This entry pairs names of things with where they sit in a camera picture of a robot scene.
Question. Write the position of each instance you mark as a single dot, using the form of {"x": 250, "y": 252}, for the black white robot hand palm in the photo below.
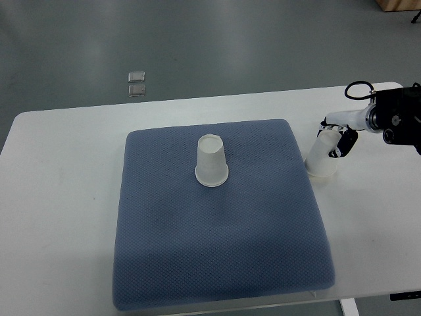
{"x": 355, "y": 120}

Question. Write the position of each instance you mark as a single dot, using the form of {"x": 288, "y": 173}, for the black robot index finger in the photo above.
{"x": 338, "y": 128}

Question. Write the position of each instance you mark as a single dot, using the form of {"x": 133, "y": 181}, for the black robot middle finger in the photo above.
{"x": 324, "y": 126}

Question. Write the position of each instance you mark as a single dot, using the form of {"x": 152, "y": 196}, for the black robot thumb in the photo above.
{"x": 345, "y": 144}

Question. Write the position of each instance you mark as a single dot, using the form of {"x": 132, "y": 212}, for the white paper cup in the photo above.
{"x": 318, "y": 163}
{"x": 211, "y": 168}

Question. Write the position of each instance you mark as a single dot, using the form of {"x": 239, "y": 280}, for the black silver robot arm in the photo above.
{"x": 395, "y": 113}

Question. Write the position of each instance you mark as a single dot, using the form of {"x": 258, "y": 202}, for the black tripod foot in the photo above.
{"x": 416, "y": 17}

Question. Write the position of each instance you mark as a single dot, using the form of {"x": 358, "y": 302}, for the wooden box corner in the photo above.
{"x": 399, "y": 5}

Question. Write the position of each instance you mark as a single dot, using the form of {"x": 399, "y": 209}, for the white paper cup on mat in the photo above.
{"x": 211, "y": 168}

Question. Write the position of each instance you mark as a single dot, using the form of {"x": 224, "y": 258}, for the blue textured cushion mat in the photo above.
{"x": 258, "y": 234}

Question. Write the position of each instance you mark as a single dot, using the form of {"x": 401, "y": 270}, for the white table leg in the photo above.
{"x": 349, "y": 307}

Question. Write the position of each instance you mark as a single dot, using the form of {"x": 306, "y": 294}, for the black table control panel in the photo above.
{"x": 405, "y": 296}

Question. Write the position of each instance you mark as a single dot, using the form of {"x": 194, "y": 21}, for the upper metal floor plate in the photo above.
{"x": 136, "y": 76}

